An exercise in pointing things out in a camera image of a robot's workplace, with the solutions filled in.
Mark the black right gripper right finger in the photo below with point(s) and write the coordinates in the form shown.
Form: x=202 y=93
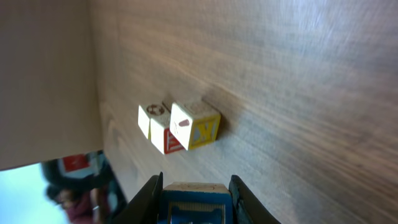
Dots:
x=247 y=209

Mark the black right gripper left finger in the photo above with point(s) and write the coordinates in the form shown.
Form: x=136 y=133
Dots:
x=144 y=207

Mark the blue top spiral block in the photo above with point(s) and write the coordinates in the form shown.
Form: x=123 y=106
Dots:
x=194 y=203

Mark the red letter M block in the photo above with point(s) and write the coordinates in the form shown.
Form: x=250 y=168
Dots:
x=161 y=137

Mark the green soccer ball block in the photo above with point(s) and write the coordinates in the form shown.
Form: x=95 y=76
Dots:
x=146 y=113

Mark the letter B wooden block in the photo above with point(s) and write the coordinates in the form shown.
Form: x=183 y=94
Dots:
x=194 y=123

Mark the person in red top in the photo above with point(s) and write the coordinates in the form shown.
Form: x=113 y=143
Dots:
x=85 y=187

